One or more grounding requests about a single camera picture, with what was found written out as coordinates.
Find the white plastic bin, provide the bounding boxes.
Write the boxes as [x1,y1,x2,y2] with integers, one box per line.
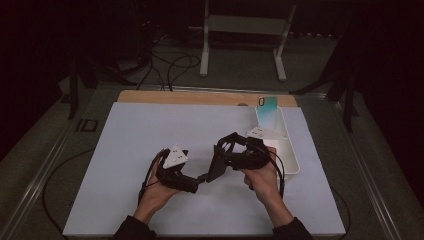
[254,104,301,176]

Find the black phone case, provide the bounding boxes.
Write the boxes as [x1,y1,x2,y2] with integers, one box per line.
[205,144,232,184]

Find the orange blue gradient phone case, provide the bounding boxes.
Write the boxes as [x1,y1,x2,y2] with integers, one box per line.
[257,96,279,132]

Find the black stand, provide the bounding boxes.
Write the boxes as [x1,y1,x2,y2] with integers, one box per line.
[58,49,138,120]
[289,29,361,133]

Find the left hand-held gripper cable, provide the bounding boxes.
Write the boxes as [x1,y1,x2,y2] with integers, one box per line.
[137,148,169,205]

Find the person's left hand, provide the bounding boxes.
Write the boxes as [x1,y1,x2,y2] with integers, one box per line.
[133,154,185,224]

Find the white metal stand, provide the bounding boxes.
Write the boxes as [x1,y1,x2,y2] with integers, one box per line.
[189,0,298,83]

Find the right hand-held gripper cable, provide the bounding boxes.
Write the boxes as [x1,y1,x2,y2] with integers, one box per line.
[266,153,286,198]

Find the hand-held gripper cable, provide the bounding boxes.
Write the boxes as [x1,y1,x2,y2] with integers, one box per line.
[266,153,286,198]
[137,148,169,205]

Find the person's right hand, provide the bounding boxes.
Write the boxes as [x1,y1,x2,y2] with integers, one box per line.
[240,147,290,215]

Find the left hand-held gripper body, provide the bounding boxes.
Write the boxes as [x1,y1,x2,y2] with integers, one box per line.
[155,143,200,195]

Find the black floor cables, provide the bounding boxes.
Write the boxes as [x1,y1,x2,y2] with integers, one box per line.
[136,33,202,92]

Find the thin black floor cable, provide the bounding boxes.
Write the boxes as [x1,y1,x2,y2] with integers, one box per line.
[329,186,352,239]
[42,148,96,234]

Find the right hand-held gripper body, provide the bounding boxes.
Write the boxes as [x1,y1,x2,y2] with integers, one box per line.
[244,126,288,171]

